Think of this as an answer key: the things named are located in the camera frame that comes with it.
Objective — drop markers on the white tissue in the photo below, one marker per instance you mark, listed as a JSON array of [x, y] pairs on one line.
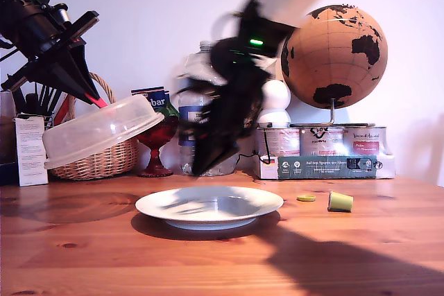
[[272, 67]]

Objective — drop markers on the cardboard tin tray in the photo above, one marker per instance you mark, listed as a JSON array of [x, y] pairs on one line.
[[312, 169]]

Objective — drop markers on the dark brown box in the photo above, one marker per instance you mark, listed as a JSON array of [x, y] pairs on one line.
[[7, 157]]

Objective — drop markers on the blue Ciobar box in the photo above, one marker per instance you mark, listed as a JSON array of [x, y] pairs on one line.
[[166, 96], [157, 102]]

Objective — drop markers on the white round security camera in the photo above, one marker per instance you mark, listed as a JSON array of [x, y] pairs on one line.
[[277, 95]]

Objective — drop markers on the white tin black scribble label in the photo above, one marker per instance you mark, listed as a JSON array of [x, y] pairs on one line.
[[320, 143]]

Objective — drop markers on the red utensil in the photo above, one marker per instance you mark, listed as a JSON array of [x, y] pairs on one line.
[[62, 112]]

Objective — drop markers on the red glass goblet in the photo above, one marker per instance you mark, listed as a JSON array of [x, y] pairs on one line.
[[156, 143]]

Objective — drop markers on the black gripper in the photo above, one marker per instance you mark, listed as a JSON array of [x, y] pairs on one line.
[[38, 43], [232, 109]]

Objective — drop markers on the white ceramic plate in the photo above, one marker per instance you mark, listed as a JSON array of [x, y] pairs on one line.
[[208, 213]]

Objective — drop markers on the green foil packet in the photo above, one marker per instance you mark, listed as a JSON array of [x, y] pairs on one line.
[[170, 110]]

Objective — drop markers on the large clear water bottle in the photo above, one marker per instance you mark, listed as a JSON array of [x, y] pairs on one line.
[[194, 67]]

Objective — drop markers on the white tin pink label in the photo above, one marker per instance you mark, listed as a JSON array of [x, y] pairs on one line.
[[279, 143]]

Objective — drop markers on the white printed carton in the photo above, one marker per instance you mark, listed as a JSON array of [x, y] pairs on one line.
[[29, 150]]

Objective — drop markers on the cork globe on stand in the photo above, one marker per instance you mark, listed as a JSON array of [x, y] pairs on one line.
[[333, 57]]

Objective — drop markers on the green capsule lid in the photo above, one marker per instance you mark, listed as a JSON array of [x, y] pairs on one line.
[[306, 198]]

